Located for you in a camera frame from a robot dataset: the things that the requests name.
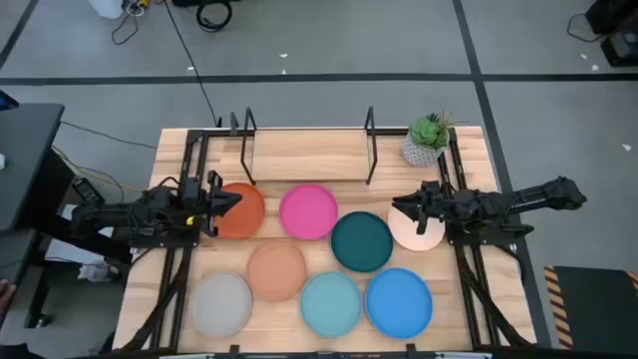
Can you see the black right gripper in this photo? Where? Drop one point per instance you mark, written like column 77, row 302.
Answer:
column 436, row 202

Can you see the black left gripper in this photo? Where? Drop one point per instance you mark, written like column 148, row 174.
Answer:
column 212, row 182

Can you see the orange round plate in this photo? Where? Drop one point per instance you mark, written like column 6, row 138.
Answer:
column 247, row 214

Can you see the pale pink round plate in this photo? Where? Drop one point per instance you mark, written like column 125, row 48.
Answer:
column 414, row 242

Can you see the dark teal round plate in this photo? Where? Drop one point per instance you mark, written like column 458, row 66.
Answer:
column 361, row 242

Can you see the salmon round plate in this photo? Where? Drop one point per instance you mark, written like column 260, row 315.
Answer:
column 276, row 270

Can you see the grey round plate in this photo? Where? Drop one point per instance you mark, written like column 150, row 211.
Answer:
column 221, row 305

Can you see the light teal round plate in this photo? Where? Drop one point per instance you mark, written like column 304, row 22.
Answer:
column 331, row 305

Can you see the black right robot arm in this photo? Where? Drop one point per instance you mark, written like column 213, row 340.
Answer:
column 528, row 197

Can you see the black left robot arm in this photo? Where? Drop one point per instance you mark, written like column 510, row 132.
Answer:
column 114, row 217

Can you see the white patterned plant pot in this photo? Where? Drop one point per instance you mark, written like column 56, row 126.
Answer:
column 417, row 154

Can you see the green succulent plant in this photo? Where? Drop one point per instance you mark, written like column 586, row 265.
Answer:
column 427, row 132

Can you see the blue round plate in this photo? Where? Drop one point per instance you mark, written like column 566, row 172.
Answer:
column 398, row 303

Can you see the black power adapter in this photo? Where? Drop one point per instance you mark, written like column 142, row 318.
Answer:
column 89, row 191

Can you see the black desk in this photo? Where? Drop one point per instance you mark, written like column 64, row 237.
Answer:
column 25, row 159

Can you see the hazard striped black mat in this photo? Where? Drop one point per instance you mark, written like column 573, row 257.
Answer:
column 593, row 306

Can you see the white plastic container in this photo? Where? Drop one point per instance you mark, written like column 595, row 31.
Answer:
column 105, row 7

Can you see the person's hand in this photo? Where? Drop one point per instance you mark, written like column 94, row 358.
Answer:
column 5, row 299

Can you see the black equipment case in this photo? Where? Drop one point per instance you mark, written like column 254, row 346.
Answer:
column 618, row 35

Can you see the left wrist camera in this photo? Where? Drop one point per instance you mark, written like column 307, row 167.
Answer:
column 190, row 188

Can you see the black aluminium rig frame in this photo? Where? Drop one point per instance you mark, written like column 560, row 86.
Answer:
column 219, row 132

